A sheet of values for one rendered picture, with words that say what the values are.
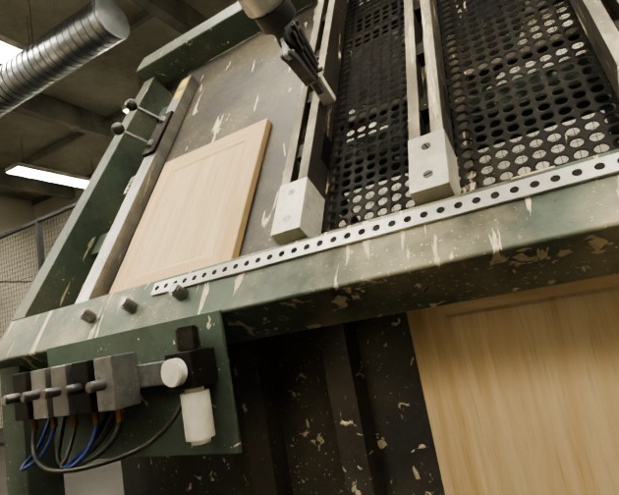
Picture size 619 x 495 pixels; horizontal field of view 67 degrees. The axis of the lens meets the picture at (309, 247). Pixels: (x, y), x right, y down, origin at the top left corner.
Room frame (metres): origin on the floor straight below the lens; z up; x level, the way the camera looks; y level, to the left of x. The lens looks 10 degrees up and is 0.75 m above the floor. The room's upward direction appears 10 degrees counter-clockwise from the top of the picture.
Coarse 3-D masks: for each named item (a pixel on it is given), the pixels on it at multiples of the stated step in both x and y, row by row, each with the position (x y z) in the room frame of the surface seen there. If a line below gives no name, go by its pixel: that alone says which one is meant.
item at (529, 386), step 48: (576, 288) 0.78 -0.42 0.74; (432, 336) 0.90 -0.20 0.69; (480, 336) 0.86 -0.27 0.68; (528, 336) 0.82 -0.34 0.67; (576, 336) 0.79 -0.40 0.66; (432, 384) 0.90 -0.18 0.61; (480, 384) 0.87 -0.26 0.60; (528, 384) 0.83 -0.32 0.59; (576, 384) 0.80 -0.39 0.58; (432, 432) 0.91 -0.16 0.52; (480, 432) 0.88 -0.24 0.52; (528, 432) 0.84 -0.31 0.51; (576, 432) 0.81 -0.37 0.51; (480, 480) 0.88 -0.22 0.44; (528, 480) 0.85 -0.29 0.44; (576, 480) 0.82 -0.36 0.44
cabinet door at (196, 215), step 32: (256, 128) 1.14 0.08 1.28; (192, 160) 1.23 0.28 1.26; (224, 160) 1.15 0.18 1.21; (256, 160) 1.06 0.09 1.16; (160, 192) 1.23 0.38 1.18; (192, 192) 1.15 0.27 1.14; (224, 192) 1.07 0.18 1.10; (160, 224) 1.15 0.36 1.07; (192, 224) 1.07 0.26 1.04; (224, 224) 1.00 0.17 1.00; (128, 256) 1.14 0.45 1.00; (160, 256) 1.07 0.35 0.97; (192, 256) 1.00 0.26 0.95; (224, 256) 0.94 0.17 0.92; (128, 288) 1.07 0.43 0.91
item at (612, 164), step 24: (576, 168) 0.59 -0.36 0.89; (600, 168) 0.57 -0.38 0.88; (480, 192) 0.65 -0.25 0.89; (504, 192) 0.63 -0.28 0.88; (528, 192) 0.61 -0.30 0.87; (408, 216) 0.69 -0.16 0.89; (432, 216) 0.67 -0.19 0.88; (312, 240) 0.77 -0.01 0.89; (336, 240) 0.75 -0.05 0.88; (360, 240) 0.72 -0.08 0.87; (240, 264) 0.84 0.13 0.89; (264, 264) 0.81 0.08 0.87; (168, 288) 0.92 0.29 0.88
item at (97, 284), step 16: (192, 80) 1.53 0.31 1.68; (192, 96) 1.52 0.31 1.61; (176, 112) 1.44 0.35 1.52; (176, 128) 1.43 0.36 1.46; (160, 144) 1.36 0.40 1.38; (144, 160) 1.34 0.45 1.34; (160, 160) 1.35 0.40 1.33; (144, 176) 1.29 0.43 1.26; (128, 192) 1.28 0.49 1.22; (144, 192) 1.28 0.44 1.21; (128, 208) 1.23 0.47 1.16; (128, 224) 1.22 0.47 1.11; (112, 240) 1.18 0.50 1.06; (128, 240) 1.21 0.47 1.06; (112, 256) 1.16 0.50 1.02; (96, 272) 1.14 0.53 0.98; (112, 272) 1.16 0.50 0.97; (96, 288) 1.11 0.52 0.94
